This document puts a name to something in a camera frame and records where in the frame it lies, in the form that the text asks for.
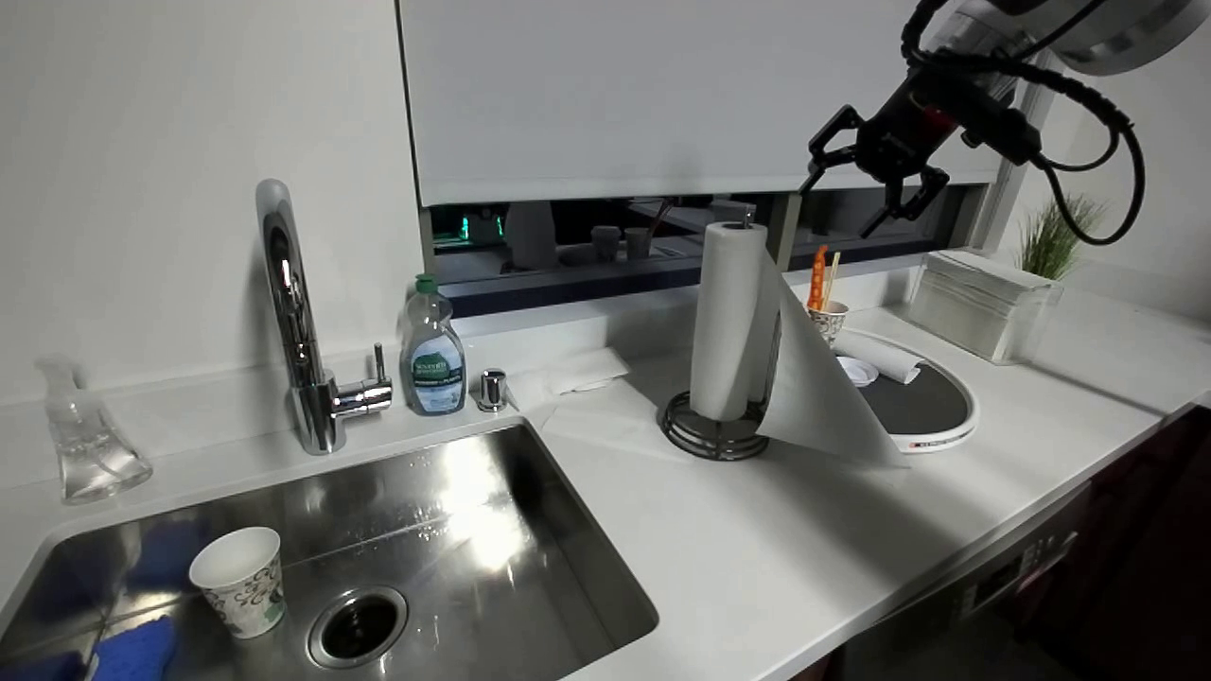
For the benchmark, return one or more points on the paper cup holding chopsticks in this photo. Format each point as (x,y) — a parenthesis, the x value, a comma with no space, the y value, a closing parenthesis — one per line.
(830,322)

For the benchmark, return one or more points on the stainless steel sink basin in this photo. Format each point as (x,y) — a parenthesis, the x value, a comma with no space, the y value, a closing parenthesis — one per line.
(417,530)

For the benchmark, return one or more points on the white paper towel roll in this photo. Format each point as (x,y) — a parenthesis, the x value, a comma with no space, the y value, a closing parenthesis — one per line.
(726,322)

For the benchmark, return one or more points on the clear dish soap bottle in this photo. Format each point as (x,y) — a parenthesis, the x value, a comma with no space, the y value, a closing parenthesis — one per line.
(433,360)

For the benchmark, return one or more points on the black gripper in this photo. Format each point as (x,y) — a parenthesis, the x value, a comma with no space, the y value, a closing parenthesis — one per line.
(909,128)

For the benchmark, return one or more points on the white plastic cup lid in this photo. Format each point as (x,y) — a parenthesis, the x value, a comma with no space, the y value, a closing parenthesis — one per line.
(861,374)

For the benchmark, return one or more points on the chrome kitchen faucet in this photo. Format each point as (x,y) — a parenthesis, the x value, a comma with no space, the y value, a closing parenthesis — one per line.
(294,306)

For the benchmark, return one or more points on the green potted plant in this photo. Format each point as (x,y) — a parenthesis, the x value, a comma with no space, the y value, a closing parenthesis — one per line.
(1052,248)

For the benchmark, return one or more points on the small chrome counter knob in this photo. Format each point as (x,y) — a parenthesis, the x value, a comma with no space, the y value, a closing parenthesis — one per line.
(491,390)

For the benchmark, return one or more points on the patterned paper cup without lid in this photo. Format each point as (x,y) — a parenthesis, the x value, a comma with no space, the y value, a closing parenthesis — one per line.
(240,579)

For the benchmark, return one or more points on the white roller blind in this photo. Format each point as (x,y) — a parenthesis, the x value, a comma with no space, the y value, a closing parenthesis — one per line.
(628,87)

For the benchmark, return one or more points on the dark under-counter cabinet front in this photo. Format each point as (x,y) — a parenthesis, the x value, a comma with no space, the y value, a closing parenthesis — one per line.
(1085,579)

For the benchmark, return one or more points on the rolled white cloth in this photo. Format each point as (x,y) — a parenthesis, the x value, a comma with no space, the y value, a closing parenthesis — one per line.
(882,356)

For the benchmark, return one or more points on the white rectangular planter box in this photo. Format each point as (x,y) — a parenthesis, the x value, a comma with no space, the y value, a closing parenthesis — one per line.
(969,306)

